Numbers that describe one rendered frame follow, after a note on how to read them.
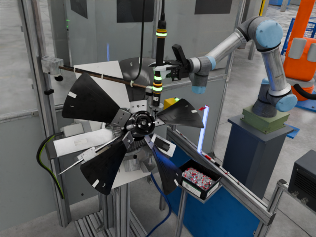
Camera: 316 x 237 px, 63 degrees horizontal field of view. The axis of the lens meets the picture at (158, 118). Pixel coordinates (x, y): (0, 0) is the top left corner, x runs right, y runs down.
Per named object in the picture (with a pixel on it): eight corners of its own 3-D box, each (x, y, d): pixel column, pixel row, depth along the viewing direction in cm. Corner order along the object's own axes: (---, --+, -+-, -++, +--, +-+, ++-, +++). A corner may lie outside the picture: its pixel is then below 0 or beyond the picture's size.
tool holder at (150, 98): (142, 107, 126) (143, 89, 121) (148, 101, 132) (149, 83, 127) (160, 112, 123) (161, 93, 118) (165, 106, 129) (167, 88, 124)
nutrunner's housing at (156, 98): (150, 112, 127) (156, 12, 105) (154, 109, 131) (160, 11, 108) (157, 114, 126) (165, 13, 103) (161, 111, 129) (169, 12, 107)
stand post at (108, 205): (103, 232, 207) (95, 103, 149) (114, 227, 211) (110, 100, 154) (105, 236, 204) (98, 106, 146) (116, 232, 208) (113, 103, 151)
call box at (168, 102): (162, 112, 184) (163, 98, 178) (174, 109, 189) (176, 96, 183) (176, 122, 172) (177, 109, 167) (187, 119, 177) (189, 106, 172)
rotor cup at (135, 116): (114, 122, 128) (123, 117, 116) (137, 108, 135) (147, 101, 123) (130, 147, 129) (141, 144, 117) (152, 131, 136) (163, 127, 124)
